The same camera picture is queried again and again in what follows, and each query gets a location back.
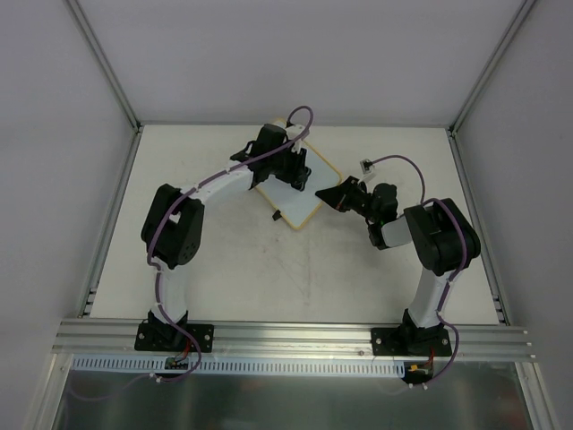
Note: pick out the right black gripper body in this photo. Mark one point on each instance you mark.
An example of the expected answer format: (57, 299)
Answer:
(350, 197)

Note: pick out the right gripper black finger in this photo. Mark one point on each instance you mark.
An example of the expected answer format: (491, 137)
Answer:
(334, 197)
(350, 185)

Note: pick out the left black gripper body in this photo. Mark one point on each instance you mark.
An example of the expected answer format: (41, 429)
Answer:
(296, 170)

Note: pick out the yellow framed whiteboard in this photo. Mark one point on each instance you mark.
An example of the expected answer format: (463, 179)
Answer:
(297, 207)

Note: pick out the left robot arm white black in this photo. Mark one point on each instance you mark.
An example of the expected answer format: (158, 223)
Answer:
(173, 227)

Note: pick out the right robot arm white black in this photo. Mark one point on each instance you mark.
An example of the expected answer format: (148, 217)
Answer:
(445, 244)

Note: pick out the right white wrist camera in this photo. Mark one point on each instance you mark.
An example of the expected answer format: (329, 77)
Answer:
(368, 170)

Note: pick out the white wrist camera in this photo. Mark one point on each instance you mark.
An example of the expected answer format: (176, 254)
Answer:
(296, 135)
(368, 170)

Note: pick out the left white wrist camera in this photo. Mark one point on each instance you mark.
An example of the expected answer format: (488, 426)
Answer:
(296, 135)

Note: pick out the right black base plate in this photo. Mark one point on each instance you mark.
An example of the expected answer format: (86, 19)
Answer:
(415, 343)

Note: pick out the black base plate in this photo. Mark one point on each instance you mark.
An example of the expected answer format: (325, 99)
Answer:
(415, 343)
(165, 338)

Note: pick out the white slotted cable duct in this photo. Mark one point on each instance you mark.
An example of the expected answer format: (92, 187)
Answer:
(241, 366)

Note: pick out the aluminium mounting rail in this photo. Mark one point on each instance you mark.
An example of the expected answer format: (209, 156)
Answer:
(293, 340)

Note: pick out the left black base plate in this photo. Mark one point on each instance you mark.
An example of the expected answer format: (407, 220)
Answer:
(165, 338)

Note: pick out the left aluminium frame post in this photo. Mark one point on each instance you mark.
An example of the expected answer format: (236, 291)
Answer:
(93, 43)

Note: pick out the aluminium frame post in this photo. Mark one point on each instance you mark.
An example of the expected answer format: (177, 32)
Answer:
(93, 43)
(509, 34)

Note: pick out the right aluminium frame post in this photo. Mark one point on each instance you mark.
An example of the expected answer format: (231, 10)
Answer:
(509, 34)

